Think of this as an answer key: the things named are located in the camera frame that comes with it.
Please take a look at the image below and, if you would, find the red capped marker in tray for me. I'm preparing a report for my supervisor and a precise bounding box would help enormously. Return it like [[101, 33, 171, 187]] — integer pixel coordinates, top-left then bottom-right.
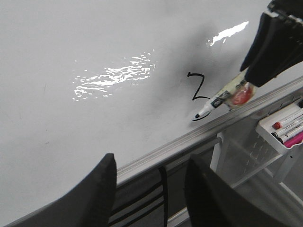
[[272, 109, 303, 130]]

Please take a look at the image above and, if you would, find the white whiteboard with grey frame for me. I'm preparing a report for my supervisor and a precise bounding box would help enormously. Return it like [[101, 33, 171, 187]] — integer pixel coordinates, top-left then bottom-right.
[[0, 0, 303, 227]]

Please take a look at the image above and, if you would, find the pink eraser in tray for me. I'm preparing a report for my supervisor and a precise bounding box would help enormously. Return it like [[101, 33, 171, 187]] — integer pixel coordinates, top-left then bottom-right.
[[283, 132, 303, 148]]

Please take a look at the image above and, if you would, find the black capped marker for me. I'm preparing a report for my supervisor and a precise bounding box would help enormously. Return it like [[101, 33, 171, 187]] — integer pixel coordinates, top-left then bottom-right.
[[277, 124, 303, 143], [271, 118, 303, 138]]

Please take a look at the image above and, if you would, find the lower black capped marker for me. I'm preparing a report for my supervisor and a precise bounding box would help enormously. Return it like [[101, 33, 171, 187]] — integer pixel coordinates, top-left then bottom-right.
[[277, 124, 303, 143]]

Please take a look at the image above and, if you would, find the white plastic marker tray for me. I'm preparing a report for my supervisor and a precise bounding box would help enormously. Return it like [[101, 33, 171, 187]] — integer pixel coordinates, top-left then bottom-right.
[[256, 98, 303, 154]]

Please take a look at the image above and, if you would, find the black whiteboard marker with tape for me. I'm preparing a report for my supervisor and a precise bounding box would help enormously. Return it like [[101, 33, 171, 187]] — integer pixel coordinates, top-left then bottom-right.
[[195, 69, 256, 120]]

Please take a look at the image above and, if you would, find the grey black striped fabric organizer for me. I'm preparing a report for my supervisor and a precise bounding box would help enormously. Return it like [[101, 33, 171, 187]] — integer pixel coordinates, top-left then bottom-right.
[[108, 167, 168, 227]]

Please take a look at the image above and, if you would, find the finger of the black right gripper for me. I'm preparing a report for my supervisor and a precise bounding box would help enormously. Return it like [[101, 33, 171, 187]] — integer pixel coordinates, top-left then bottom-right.
[[240, 13, 303, 87]]

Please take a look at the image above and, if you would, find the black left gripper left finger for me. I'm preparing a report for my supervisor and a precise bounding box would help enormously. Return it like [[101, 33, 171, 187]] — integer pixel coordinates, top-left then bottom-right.
[[9, 153, 117, 227]]

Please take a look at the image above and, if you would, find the upper black capped marker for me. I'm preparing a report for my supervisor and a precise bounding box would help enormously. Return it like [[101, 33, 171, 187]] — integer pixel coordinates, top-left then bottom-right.
[[271, 118, 303, 138]]

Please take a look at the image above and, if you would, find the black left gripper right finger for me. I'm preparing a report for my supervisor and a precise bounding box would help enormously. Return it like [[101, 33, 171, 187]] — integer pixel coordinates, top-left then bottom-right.
[[184, 155, 285, 227]]

